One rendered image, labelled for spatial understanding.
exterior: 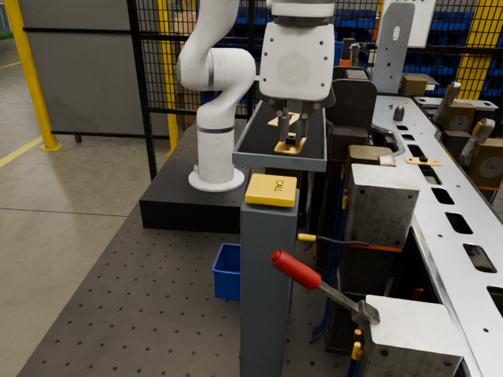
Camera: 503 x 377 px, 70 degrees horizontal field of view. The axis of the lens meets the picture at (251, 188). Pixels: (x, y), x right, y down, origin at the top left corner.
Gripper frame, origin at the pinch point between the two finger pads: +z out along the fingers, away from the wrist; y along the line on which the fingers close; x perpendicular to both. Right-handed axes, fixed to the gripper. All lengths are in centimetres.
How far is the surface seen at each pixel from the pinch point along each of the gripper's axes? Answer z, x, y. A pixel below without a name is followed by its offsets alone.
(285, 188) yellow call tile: 2.7, -14.5, 2.3
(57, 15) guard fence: 4, 204, -232
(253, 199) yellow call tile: 3.2, -17.6, -1.0
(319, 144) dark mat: 2.7, 1.3, 4.4
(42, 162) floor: 120, 166, -249
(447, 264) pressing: 18.6, -2.2, 26.9
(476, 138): 13, 45, 39
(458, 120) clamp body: 19, 79, 42
